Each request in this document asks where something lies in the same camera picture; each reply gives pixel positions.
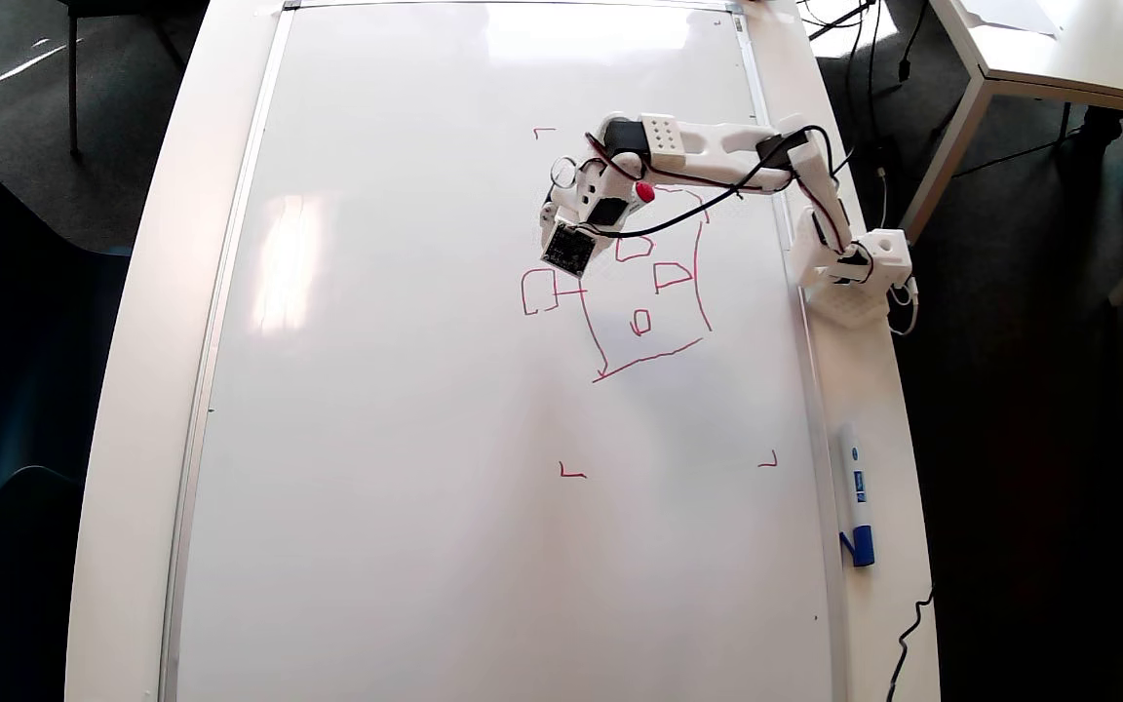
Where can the black wrist camera board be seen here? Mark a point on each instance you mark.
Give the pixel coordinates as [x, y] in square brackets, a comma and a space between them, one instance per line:
[568, 249]

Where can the blue capped whiteboard marker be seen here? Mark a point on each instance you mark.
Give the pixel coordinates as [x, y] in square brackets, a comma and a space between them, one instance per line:
[856, 487]

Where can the large white whiteboard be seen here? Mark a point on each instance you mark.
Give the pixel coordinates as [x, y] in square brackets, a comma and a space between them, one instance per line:
[425, 439]

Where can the dark blue chair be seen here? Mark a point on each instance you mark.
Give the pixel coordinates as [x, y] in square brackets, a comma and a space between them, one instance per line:
[16, 604]
[16, 341]

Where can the white honeycomb robot base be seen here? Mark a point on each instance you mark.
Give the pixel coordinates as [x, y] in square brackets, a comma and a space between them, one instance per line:
[849, 304]

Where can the black metal chair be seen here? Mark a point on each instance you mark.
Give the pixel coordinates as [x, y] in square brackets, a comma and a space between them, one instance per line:
[103, 5]

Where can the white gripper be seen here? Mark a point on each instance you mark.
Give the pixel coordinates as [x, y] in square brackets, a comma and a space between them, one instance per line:
[552, 216]

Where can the red whiteboard marker pen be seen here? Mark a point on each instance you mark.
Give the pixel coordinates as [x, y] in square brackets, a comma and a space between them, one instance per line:
[644, 193]

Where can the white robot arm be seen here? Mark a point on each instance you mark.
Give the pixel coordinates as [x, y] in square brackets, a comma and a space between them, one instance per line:
[737, 151]

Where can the white office table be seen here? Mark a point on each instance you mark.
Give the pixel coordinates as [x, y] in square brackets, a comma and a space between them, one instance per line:
[1088, 49]

